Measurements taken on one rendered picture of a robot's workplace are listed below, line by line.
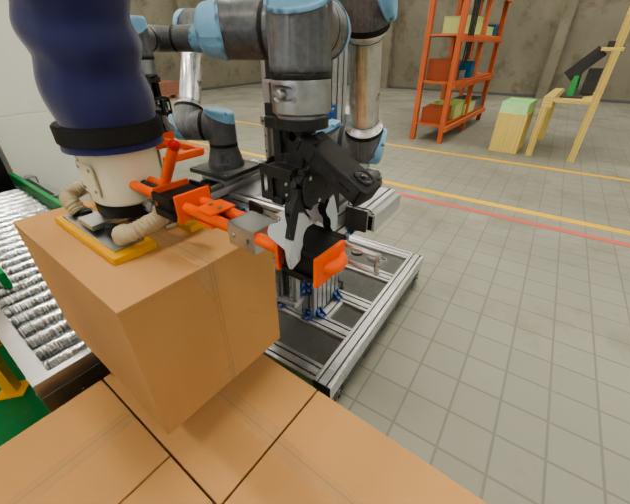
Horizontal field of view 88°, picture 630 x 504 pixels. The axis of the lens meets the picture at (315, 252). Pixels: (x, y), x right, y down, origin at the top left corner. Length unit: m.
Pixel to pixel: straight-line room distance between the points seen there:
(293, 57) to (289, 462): 0.93
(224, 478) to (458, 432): 1.12
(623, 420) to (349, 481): 1.53
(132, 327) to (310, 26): 0.58
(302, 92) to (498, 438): 1.70
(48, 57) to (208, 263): 0.48
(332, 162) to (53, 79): 0.61
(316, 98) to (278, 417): 0.90
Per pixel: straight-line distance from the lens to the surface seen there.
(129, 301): 0.71
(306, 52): 0.42
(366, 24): 0.90
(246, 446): 1.07
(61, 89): 0.86
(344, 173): 0.41
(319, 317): 1.81
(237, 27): 0.56
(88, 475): 1.17
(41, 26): 0.86
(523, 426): 1.95
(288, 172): 0.45
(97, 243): 0.91
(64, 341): 1.58
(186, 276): 0.74
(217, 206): 0.67
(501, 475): 1.78
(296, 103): 0.42
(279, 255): 0.51
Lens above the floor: 1.48
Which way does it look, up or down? 32 degrees down
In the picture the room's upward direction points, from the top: straight up
